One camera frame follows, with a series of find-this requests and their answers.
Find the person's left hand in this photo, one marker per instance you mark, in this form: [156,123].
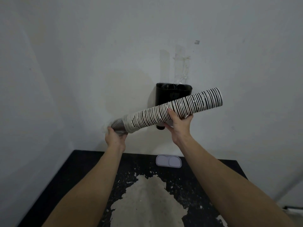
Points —
[114,140]

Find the person's right hand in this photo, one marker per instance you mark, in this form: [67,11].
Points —
[181,128]

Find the clear plastic sleeve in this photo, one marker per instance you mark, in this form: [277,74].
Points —
[118,126]

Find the stack of black paper cups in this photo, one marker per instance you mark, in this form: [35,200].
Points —
[189,105]

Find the white dispenser lid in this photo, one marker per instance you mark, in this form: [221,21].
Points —
[168,161]

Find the black wall cup dispenser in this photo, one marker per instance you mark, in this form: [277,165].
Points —
[170,94]

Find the person's left forearm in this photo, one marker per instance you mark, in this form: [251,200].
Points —
[90,193]

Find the person's right forearm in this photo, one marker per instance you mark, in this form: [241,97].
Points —
[232,186]

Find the clear crinkled tape strip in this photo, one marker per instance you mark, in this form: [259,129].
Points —
[181,63]

